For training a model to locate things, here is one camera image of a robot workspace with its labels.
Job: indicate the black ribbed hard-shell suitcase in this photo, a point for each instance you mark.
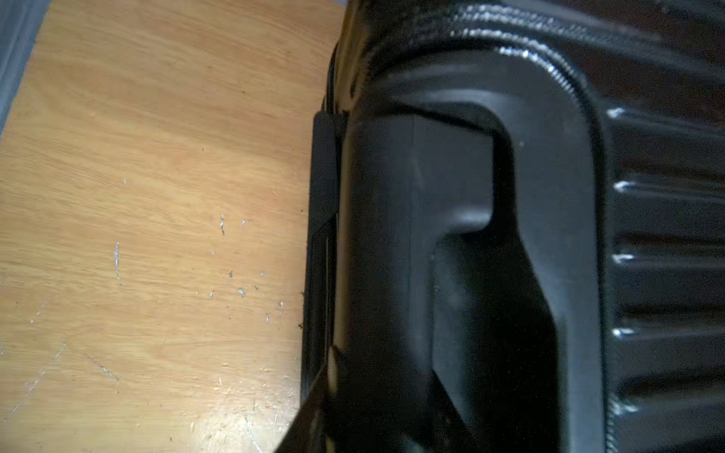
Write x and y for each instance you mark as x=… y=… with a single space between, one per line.
x=516 y=230

